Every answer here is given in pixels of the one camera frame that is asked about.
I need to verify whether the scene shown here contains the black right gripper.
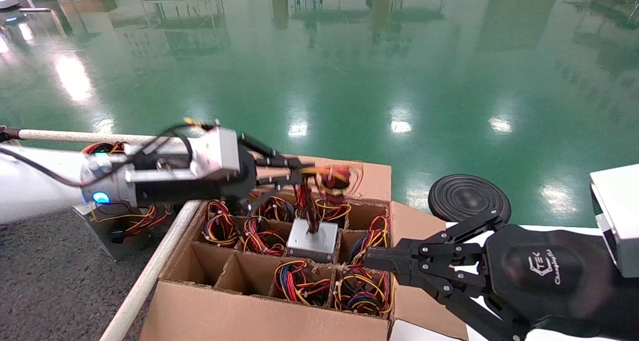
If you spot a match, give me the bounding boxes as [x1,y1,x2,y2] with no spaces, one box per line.
[363,209,620,341]

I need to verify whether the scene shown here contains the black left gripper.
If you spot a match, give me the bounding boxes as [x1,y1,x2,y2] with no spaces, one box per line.
[135,133,318,208]

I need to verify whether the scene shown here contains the brown cardboard divider box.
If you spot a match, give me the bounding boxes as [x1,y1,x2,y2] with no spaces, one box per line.
[140,154,470,341]

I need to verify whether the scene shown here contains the white flat platform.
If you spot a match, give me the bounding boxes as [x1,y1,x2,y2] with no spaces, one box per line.
[389,223,639,341]

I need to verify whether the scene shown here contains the black round stool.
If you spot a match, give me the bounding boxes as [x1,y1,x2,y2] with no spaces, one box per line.
[428,175,512,227]

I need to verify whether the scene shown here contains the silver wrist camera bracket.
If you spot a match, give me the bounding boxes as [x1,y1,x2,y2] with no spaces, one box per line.
[125,128,241,183]

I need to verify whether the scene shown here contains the white frame pipe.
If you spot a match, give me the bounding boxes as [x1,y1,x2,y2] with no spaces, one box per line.
[0,126,220,147]
[100,199,203,341]

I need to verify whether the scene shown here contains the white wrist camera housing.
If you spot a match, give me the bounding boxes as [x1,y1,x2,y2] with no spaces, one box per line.
[589,164,639,278]

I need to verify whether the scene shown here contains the looped black wrist cable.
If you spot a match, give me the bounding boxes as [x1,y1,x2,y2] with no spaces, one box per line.
[0,123,213,188]

